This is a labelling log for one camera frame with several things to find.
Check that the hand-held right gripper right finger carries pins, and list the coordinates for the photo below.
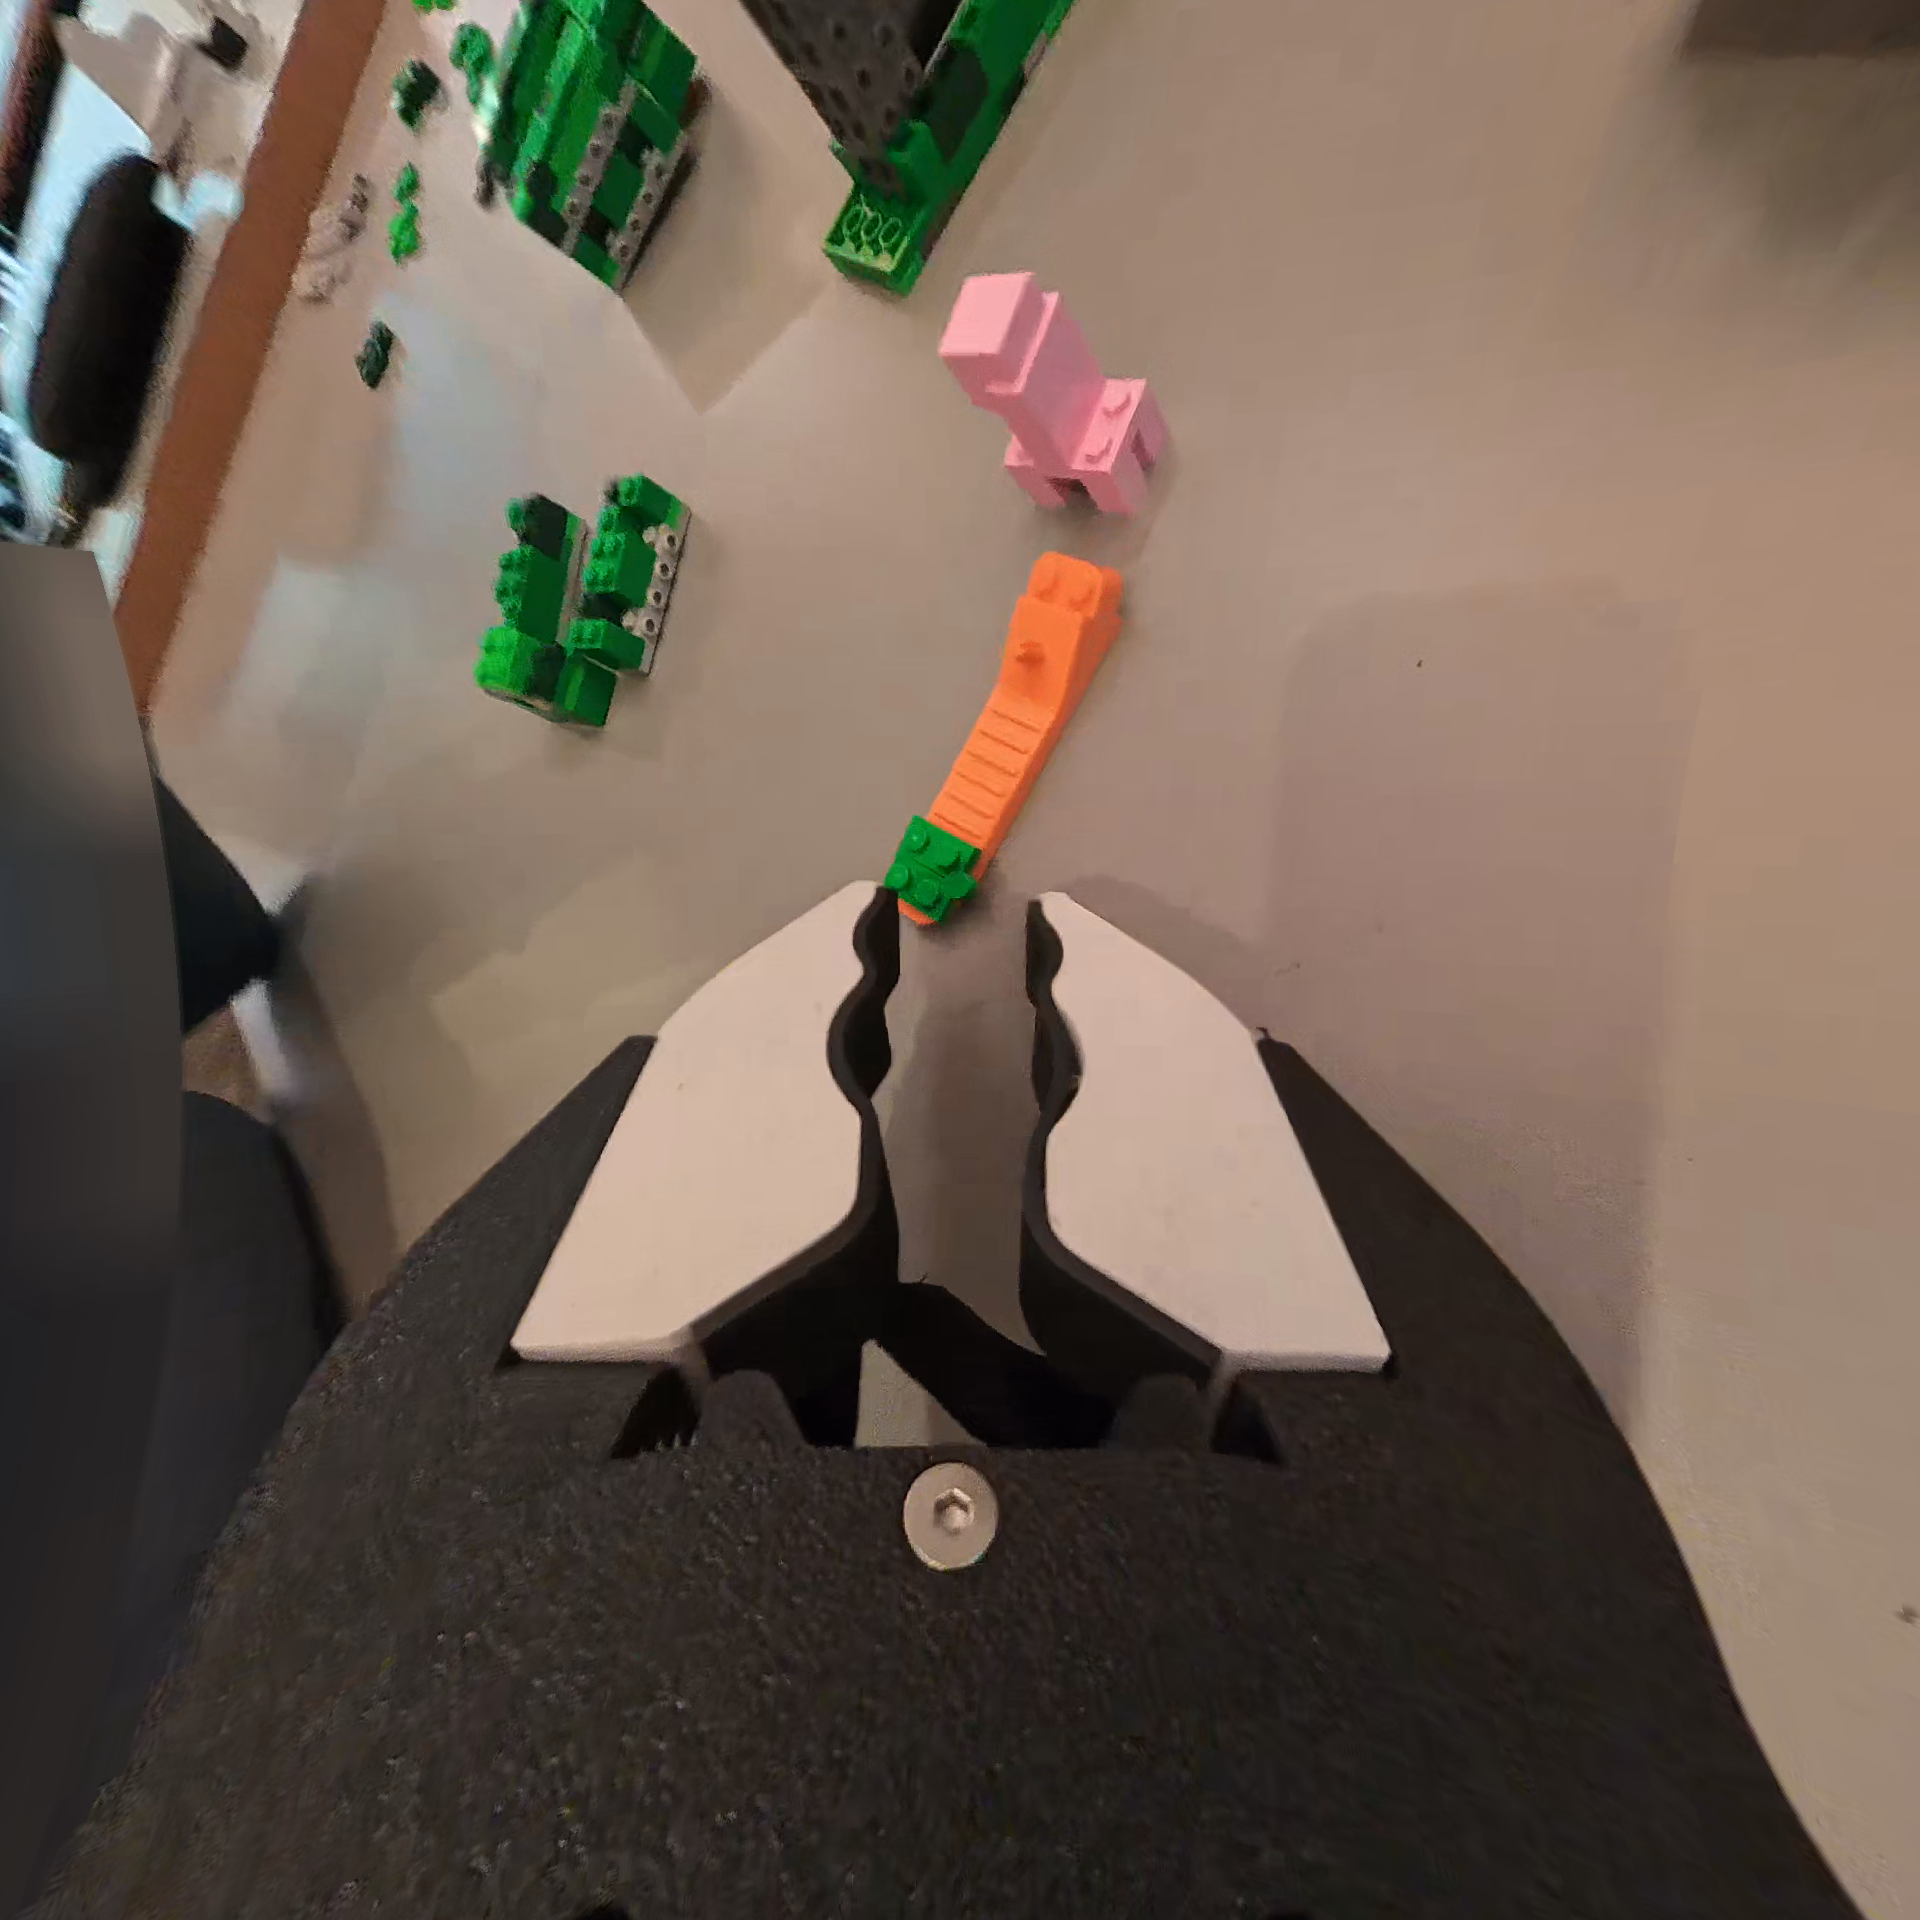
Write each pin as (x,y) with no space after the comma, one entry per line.
(1201,1185)

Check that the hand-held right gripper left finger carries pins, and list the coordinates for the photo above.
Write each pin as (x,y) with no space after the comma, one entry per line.
(722,1170)

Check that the green toy brick plate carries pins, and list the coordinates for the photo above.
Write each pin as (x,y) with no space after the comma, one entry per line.
(932,866)

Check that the orange brick separator tool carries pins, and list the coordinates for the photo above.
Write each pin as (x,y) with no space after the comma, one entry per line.
(1021,704)

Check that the person's dark trouser leg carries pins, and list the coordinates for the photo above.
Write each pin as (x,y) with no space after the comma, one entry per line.
(255,1230)

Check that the small green brick assembly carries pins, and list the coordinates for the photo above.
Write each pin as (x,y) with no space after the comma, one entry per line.
(615,569)

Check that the pink toy brick pig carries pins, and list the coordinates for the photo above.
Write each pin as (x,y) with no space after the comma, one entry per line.
(1051,376)

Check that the loose green toy brick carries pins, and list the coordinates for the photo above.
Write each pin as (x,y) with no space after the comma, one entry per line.
(418,90)
(379,355)
(406,218)
(474,49)

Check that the black and green brick model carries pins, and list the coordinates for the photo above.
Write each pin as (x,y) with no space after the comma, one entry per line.
(886,224)

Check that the small grey toy pieces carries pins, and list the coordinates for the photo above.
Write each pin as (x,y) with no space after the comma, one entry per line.
(333,240)

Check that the large green brick assembly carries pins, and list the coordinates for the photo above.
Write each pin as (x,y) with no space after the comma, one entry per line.
(587,136)

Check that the black office chair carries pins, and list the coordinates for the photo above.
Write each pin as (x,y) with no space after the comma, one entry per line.
(106,316)

